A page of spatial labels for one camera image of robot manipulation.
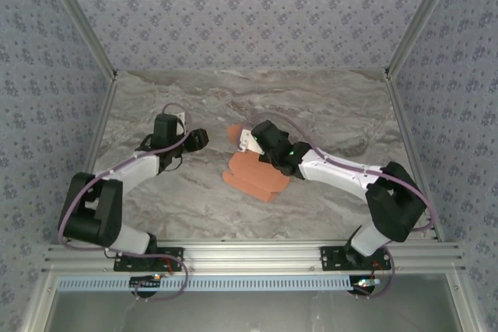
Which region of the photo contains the orange paper box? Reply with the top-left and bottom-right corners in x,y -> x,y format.
222,124 -> 291,204

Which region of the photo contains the small black controller board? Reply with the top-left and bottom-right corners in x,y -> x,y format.
351,276 -> 381,295
129,274 -> 164,289

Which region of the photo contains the grey metal panel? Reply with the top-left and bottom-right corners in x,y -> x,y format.
46,273 -> 460,332

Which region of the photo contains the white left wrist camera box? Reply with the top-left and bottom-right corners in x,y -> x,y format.
170,110 -> 188,131

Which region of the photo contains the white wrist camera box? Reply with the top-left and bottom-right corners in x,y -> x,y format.
237,129 -> 265,154
170,110 -> 188,131

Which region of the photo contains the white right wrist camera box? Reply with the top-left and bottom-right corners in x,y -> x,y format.
237,129 -> 265,154

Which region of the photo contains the aluminium table edge rail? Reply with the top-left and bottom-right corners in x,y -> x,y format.
60,73 -> 118,246
384,73 -> 445,242

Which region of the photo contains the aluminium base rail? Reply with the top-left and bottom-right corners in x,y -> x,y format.
42,241 -> 466,273

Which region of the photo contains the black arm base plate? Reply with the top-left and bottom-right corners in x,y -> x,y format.
318,245 -> 392,271
113,246 -> 184,273

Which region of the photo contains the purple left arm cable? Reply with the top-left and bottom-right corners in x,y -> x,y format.
57,102 -> 195,304

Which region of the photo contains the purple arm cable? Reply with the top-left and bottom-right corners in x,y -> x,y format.
57,102 -> 195,304
239,111 -> 436,300

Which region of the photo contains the aluminium frame post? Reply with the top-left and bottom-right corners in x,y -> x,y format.
38,0 -> 118,81
384,0 -> 464,79

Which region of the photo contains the light blue slotted cable duct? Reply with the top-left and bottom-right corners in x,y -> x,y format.
57,274 -> 351,293

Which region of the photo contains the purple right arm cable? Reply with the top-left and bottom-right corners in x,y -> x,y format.
239,111 -> 436,300

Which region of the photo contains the aluminium lower frame bar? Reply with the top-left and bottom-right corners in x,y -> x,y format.
19,268 -> 59,332
445,269 -> 482,332

